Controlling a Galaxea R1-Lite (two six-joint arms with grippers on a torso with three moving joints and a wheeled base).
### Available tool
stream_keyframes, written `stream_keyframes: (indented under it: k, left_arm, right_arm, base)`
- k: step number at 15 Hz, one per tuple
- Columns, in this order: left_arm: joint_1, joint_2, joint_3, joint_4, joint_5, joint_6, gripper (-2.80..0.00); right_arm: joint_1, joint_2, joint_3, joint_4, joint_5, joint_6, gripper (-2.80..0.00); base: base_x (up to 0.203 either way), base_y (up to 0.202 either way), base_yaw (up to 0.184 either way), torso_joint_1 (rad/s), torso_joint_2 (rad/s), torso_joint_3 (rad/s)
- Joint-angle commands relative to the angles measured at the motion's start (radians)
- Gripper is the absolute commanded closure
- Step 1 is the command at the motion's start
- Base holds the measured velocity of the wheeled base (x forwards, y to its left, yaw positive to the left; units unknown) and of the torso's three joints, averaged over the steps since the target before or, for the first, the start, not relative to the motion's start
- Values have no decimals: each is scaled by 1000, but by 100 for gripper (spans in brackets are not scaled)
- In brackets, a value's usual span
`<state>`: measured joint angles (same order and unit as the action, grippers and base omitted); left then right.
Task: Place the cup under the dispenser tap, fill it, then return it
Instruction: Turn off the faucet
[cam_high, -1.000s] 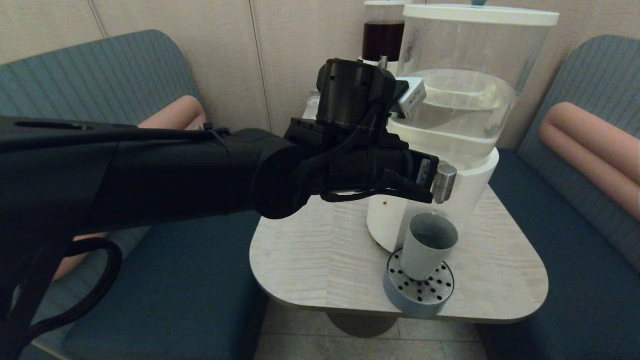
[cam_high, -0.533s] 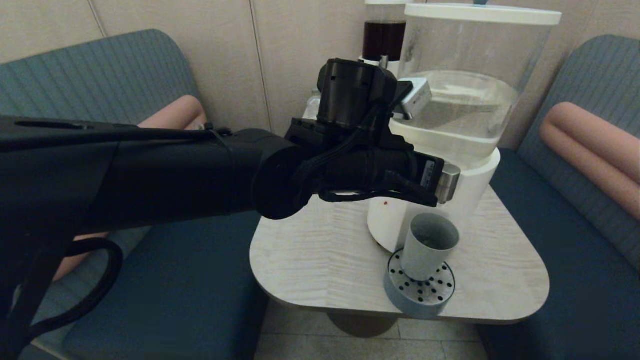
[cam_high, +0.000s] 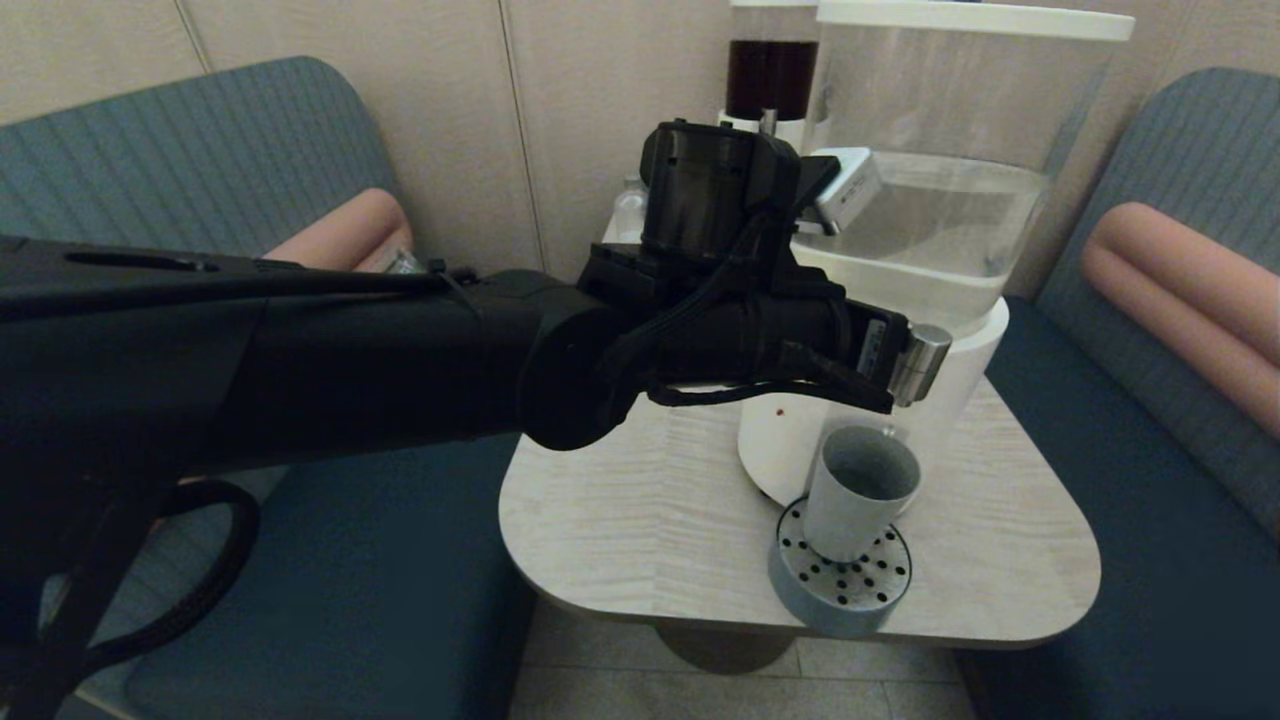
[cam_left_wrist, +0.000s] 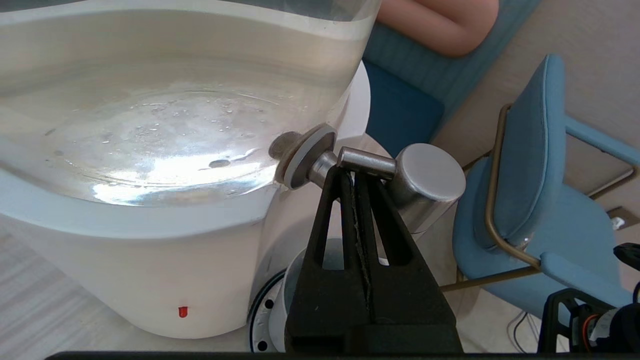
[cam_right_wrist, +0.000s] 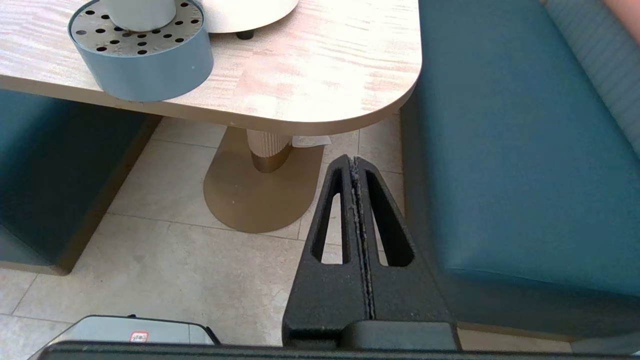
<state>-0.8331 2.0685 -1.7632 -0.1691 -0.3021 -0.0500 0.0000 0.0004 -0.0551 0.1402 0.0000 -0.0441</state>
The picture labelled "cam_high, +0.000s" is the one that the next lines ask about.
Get pink cylindrical bolster cushion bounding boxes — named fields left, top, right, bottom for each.
left=150, top=187, right=415, bottom=511
left=1083, top=201, right=1280, bottom=443

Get large blue drip tray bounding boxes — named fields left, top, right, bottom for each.
left=767, top=496, right=913, bottom=639

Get small clear glass bottle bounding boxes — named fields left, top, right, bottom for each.
left=612, top=178, right=649, bottom=244

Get brass table pedestal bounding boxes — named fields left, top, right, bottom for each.
left=650, top=618, right=802, bottom=678

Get metal dispenser tap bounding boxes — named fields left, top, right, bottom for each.
left=888, top=323, right=953, bottom=408

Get teal upholstered booth bench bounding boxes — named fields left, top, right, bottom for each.
left=0, top=55, right=543, bottom=720
left=953, top=66, right=1280, bottom=720

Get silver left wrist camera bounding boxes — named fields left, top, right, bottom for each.
left=808, top=147, right=885, bottom=237

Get clear water dispenser white base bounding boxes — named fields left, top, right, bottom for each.
left=736, top=0, right=1137, bottom=509

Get grey-blue plastic cup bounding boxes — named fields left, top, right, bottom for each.
left=803, top=426, right=922, bottom=564

